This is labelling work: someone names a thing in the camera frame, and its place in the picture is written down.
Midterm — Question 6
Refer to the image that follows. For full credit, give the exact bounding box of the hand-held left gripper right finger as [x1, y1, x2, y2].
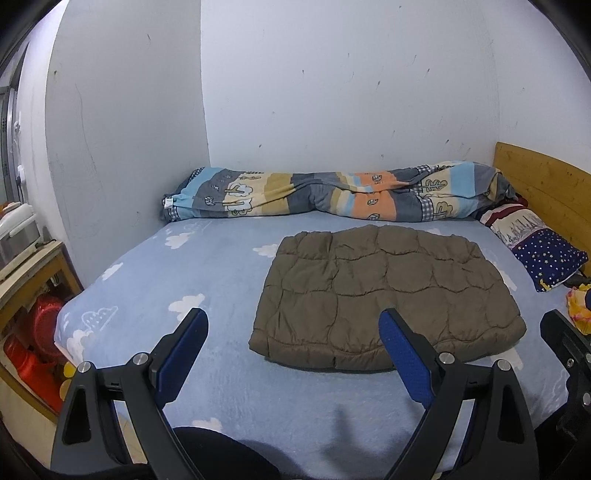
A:
[379, 308, 540, 480]

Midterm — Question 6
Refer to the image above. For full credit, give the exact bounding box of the orange red plastic container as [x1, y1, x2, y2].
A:
[4, 332, 63, 402]

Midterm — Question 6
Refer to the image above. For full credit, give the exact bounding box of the patchwork printed quilt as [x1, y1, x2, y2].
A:
[159, 161, 518, 223]

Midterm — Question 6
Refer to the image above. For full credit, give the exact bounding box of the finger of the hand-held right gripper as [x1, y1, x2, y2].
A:
[540, 309, 591, 370]

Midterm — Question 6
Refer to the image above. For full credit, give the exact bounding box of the light blue cloud bed sheet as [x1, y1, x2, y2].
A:
[54, 217, 573, 480]

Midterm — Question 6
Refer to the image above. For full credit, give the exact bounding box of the yellow wooden side table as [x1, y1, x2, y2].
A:
[0, 240, 84, 421]

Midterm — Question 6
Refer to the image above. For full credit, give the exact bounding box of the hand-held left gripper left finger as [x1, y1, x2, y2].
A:
[51, 308, 208, 480]

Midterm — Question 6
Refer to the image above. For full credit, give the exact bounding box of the star printed pillow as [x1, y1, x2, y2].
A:
[478, 196, 589, 292]

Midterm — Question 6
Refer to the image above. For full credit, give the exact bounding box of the orange yellow cloth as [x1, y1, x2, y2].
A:
[567, 286, 591, 335]

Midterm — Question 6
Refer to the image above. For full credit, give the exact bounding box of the olive quilted puffer jacket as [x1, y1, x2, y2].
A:
[248, 225, 527, 372]

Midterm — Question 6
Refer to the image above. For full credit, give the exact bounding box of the wooden headboard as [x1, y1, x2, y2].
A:
[493, 142, 591, 278]

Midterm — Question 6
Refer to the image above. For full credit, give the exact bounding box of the white plastic appliance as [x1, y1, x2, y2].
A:
[0, 202, 38, 268]

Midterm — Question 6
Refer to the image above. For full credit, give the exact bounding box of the dark cloth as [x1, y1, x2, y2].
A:
[173, 427, 282, 480]

